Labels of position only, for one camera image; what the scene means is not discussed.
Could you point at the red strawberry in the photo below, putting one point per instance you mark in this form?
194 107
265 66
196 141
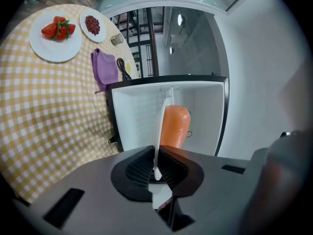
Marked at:
72 29
63 33
49 30
59 19

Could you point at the small glass cup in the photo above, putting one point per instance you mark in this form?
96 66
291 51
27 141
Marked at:
117 39

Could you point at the round pendant lamp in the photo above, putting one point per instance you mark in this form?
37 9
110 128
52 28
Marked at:
180 19
172 50

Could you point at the orange carrot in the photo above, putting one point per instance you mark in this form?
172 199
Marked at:
174 126

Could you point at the white bean plate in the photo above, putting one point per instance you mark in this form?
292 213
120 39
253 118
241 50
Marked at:
84 32

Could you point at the pile of red beans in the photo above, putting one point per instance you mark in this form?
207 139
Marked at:
92 25

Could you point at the purple cloth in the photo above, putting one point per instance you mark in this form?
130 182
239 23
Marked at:
105 67

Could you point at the white dish rack tray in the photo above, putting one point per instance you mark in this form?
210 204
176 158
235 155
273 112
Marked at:
137 111

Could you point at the yellow checkered tablecloth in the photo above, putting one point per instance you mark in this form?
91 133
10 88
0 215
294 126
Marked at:
49 106

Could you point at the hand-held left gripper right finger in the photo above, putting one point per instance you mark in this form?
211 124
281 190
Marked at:
215 182

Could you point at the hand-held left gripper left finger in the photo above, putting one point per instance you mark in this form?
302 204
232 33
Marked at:
80 204

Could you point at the white strawberry plate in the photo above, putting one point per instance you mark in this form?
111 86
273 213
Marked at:
53 50

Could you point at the white dish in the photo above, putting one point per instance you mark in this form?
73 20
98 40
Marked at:
157 131

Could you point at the small white saucer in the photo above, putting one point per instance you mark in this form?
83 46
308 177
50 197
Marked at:
128 66

